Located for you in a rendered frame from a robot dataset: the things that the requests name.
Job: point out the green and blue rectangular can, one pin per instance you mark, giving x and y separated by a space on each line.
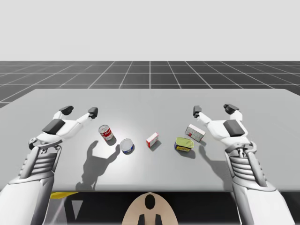
184 144

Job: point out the dark red and white carton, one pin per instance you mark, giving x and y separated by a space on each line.
195 132

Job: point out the blue flat can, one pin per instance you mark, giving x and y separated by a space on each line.
127 145

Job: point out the small red and white carton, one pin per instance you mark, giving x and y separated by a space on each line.
152 140

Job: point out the red and white can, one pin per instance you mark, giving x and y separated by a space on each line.
106 133

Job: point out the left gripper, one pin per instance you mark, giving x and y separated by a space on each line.
66 129

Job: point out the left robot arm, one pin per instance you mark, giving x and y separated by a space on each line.
35 171

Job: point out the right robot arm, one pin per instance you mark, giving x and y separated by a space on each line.
248 171

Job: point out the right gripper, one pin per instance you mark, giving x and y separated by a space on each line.
220 133

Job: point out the tan robot part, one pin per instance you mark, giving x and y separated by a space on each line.
150 211

